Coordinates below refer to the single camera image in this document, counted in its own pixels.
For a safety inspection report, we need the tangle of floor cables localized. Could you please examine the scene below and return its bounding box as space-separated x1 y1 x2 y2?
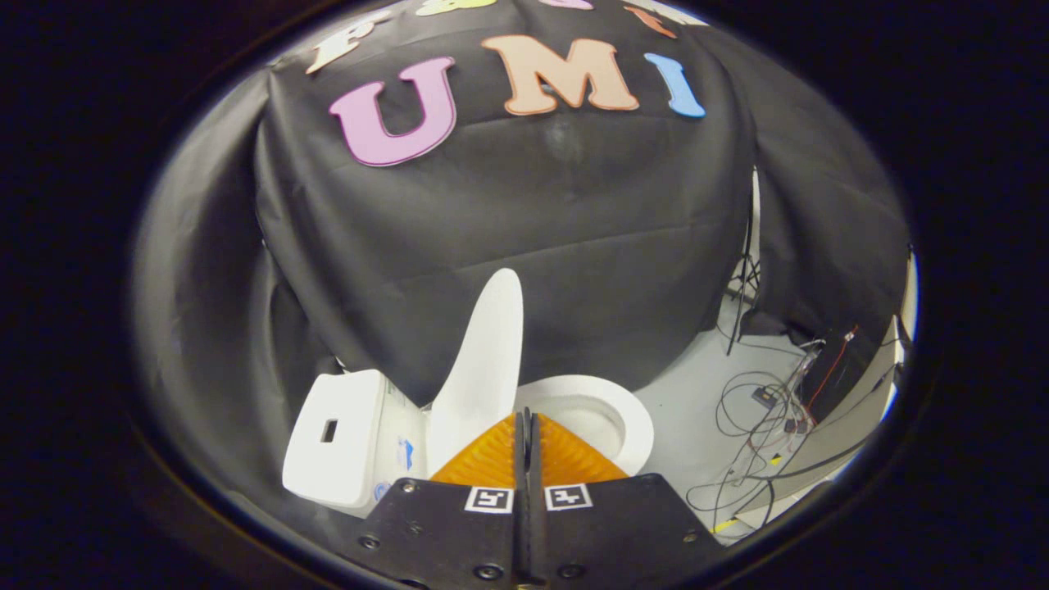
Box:
687 324 894 533

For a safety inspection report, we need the white toilet with tank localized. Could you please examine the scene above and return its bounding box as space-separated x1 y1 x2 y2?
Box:
283 369 655 519

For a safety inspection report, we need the black equipment box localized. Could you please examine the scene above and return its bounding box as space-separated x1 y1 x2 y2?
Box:
799 326 884 423

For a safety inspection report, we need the white toilet lid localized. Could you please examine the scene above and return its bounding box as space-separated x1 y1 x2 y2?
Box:
426 268 525 476

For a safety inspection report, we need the black tripod stand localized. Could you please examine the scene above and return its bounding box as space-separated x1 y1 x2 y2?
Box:
725 168 763 357

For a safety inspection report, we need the black backdrop cloth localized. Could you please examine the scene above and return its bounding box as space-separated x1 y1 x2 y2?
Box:
131 0 912 525

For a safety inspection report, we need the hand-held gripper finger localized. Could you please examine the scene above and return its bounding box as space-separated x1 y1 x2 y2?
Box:
340 408 529 587
524 408 726 587

